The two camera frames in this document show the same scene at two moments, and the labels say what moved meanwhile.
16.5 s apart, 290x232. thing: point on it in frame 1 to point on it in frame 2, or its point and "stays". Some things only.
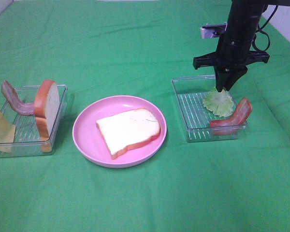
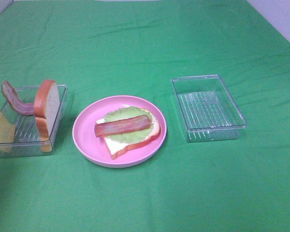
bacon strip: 11,96 stays
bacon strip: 230,126 to 122,125
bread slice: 47,110 stays
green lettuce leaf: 220,103 to 126,112
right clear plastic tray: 190,91 stays
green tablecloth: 94,49 stays
